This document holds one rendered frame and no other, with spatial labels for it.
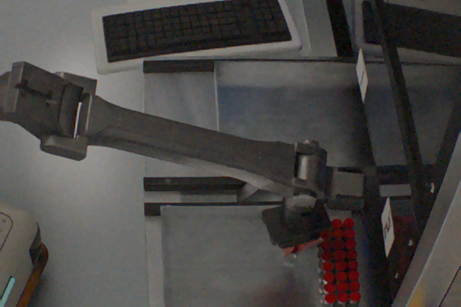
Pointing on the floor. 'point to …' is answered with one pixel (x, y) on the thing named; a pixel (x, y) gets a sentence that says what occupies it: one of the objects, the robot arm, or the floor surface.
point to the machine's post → (436, 245)
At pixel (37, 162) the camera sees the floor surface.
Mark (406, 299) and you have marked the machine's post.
